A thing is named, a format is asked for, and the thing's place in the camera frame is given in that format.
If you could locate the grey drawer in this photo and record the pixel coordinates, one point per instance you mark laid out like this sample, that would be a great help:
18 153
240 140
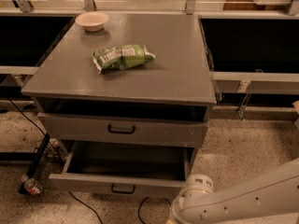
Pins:
124 169
152 132

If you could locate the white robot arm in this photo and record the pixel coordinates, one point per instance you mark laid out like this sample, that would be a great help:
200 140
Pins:
273 193

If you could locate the grey drawer cabinet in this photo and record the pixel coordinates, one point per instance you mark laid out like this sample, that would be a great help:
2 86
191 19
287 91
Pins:
176 85

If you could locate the grey top drawer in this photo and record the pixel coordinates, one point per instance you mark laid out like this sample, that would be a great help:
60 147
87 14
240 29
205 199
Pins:
152 132

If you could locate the green chip bag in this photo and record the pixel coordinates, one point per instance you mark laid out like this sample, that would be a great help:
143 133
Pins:
122 58

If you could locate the beige bowl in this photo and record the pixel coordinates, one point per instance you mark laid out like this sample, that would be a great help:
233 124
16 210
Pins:
92 21

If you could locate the black metal stand leg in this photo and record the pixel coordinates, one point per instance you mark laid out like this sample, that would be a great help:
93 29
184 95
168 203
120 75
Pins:
36 161

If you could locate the plastic water bottle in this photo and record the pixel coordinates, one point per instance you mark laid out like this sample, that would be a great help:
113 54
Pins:
31 185

